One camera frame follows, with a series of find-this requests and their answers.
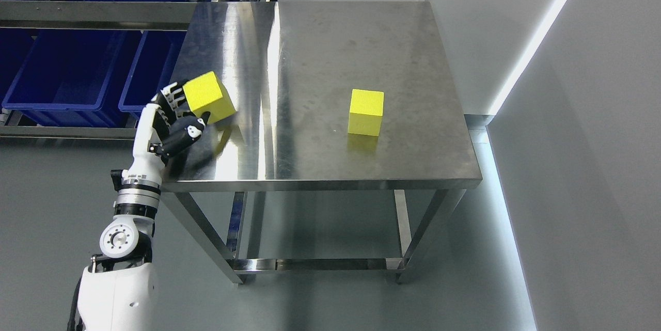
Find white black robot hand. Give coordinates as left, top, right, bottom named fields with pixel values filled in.
left=111, top=80, right=210, bottom=191

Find yellow foam block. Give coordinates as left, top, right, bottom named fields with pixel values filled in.
left=183, top=71, right=237, bottom=124
left=348, top=89, right=385, bottom=137

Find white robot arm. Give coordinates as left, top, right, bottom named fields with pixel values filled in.
left=66, top=169, right=161, bottom=330

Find metal shelf rack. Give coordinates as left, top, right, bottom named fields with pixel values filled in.
left=0, top=0, right=278, bottom=140

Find stainless steel table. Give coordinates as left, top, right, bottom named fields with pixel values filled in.
left=162, top=2, right=482, bottom=285

